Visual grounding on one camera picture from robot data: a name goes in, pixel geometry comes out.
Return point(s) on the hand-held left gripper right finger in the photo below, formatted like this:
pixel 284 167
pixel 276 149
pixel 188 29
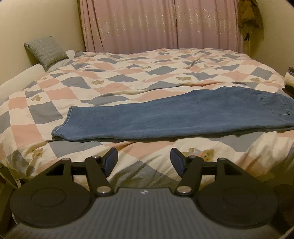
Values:
pixel 178 160

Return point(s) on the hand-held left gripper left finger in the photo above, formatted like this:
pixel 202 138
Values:
pixel 110 160

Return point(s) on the blue denim jeans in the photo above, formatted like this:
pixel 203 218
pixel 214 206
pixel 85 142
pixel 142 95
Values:
pixel 160 119

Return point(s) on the checkered pink grey quilt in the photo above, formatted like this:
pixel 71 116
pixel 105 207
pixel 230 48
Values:
pixel 114 75

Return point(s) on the white pillow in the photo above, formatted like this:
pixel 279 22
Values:
pixel 65 57

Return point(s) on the white quilted bed cushion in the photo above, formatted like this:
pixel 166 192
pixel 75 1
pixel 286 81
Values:
pixel 16 85

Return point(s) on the grey woven pillow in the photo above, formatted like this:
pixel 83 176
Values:
pixel 46 51

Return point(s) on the dark cloth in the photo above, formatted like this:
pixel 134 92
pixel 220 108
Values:
pixel 289 90

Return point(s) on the pink curtain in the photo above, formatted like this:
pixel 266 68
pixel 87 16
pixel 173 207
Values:
pixel 160 25

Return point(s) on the white fluffy cloth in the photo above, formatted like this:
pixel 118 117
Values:
pixel 289 79

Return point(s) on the hanging brown cloth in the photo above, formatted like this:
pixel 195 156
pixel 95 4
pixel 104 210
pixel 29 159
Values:
pixel 249 16

